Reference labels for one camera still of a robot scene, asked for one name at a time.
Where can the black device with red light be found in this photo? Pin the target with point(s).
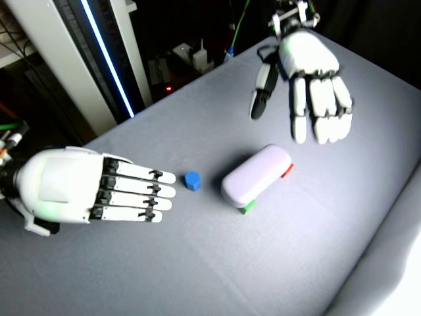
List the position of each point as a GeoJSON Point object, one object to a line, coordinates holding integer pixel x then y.
{"type": "Point", "coordinates": [161, 77]}

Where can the red block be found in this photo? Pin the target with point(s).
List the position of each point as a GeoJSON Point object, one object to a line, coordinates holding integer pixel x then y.
{"type": "Point", "coordinates": [287, 171]}

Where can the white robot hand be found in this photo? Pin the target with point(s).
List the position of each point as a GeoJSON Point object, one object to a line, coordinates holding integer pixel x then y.
{"type": "Point", "coordinates": [65, 181]}
{"type": "Point", "coordinates": [306, 52]}

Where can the small white box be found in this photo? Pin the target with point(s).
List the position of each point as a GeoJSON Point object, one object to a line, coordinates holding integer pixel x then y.
{"type": "Point", "coordinates": [182, 52]}

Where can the lilac oval case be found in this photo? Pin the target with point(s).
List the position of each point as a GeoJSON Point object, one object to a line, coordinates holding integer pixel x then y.
{"type": "Point", "coordinates": [253, 176]}

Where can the grey table cloth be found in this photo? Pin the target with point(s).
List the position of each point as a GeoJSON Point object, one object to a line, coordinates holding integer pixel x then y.
{"type": "Point", "coordinates": [197, 263]}

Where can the blue hexagonal block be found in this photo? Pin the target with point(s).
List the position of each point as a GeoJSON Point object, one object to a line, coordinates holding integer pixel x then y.
{"type": "Point", "coordinates": [192, 181]}

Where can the green block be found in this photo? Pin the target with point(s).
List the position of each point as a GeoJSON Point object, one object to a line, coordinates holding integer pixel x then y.
{"type": "Point", "coordinates": [247, 208]}

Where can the white power adapter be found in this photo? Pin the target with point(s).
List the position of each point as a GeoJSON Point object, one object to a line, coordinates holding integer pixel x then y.
{"type": "Point", "coordinates": [201, 59]}

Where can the white shelf board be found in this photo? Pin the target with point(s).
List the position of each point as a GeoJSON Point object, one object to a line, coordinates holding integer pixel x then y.
{"type": "Point", "coordinates": [13, 56]}

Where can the white column with blue light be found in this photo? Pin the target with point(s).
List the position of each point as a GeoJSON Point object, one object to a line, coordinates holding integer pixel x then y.
{"type": "Point", "coordinates": [59, 49]}

